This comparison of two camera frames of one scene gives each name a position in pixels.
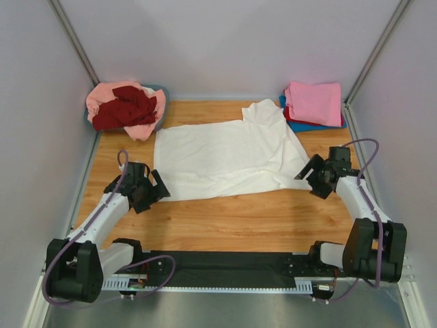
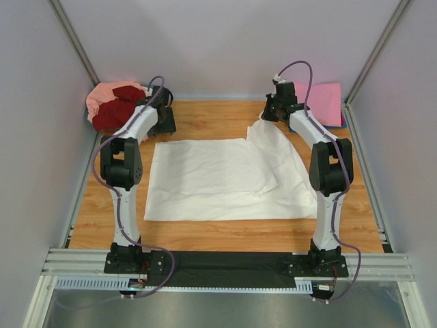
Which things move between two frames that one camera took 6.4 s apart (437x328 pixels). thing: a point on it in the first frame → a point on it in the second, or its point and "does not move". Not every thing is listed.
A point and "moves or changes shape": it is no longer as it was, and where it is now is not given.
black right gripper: x=320 y=190 → x=265 y=113
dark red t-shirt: x=131 y=107 does not move
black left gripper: x=157 y=193 → x=168 y=127
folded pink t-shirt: x=319 y=104 does not move
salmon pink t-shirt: x=103 y=92 does not move
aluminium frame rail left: x=74 y=42 does not move
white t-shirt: x=261 y=154 moves or changes shape
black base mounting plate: x=302 y=265 does not move
